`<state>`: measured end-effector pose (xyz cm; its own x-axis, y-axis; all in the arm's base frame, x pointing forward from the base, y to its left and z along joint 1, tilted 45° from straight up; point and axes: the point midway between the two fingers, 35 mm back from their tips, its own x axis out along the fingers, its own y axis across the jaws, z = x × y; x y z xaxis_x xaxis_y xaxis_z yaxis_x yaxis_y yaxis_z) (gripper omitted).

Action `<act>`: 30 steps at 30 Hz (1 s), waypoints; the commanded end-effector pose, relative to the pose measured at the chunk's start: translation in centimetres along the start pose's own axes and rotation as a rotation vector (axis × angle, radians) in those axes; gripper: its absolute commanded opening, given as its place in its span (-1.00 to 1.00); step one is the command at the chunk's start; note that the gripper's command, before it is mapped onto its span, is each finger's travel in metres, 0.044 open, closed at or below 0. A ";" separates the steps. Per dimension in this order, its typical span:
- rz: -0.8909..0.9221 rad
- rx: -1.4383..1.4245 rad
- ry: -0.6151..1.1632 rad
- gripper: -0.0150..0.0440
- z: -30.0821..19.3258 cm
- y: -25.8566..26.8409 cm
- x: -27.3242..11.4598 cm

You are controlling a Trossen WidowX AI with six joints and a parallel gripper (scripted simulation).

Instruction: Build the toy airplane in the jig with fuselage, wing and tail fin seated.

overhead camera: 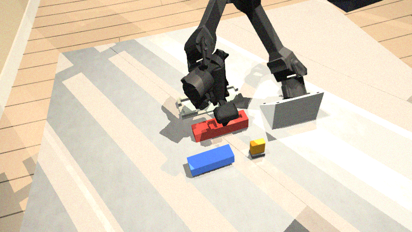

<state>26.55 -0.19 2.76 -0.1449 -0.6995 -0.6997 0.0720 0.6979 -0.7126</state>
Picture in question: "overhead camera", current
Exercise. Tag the yellow block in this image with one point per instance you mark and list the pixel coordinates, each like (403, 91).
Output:
(257, 146)

